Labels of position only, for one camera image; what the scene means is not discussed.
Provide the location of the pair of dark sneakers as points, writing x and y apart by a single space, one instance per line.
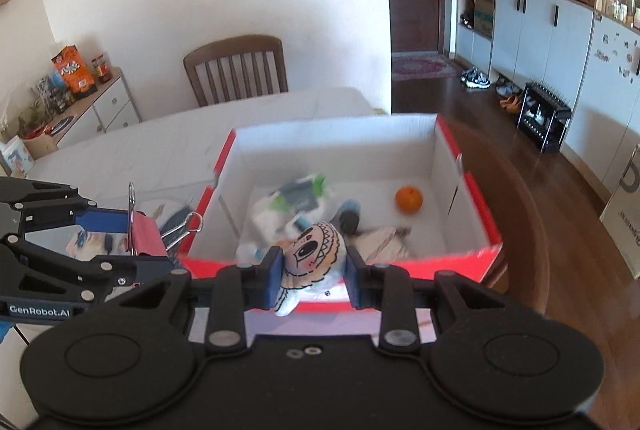
476 78

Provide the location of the white printed carton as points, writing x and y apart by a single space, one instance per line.
625 220

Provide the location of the grey-blue cabinets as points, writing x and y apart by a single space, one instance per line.
540 39

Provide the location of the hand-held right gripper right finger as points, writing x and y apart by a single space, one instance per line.
355 280

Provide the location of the white and orange snack packet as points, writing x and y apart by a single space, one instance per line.
297 194

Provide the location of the orange snack box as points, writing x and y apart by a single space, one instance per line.
72 69

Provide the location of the orange tangerine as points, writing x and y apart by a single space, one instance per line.
409 200

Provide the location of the clear bag of white cotton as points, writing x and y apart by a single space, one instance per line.
265 222

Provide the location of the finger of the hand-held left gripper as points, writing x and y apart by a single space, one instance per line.
150 267
105 221

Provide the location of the brown cardboard carton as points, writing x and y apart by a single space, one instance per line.
483 12

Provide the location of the white side cabinet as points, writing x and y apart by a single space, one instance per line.
115 104

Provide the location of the red-lidded jar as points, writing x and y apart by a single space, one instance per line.
101 68

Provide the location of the blue snack packets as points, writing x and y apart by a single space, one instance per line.
50 92

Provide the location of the blue thread spool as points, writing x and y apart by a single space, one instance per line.
350 217

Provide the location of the pink binder clip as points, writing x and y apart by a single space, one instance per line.
150 235

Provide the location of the beige striped cloth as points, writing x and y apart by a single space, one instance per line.
387 242

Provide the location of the red cardboard box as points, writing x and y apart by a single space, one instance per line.
340 149

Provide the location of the white cabinet with stickers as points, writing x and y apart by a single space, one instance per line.
610 99

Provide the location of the patterned red rug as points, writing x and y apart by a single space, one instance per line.
425 67

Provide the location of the white marble desktop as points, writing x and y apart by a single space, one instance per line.
150 144

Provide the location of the beige plush bunny toy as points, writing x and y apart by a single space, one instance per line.
312 255

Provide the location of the black floor rack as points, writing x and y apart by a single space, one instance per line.
542 112

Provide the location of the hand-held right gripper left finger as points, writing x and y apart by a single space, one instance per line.
272 275

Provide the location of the brown curved wooden chair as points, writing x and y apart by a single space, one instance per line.
525 220

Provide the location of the brown slatted wooden chair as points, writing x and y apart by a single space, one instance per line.
230 47

